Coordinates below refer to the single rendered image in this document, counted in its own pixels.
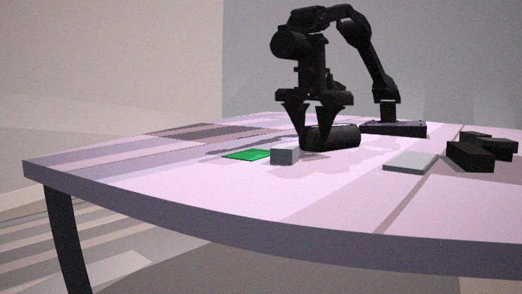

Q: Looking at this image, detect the dark grey switch panel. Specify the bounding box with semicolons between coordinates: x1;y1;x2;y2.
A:
298;123;361;153

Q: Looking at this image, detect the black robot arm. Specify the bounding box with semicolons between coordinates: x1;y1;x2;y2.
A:
269;4;401;123

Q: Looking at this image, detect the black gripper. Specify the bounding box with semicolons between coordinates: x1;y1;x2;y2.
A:
275;62;354;141

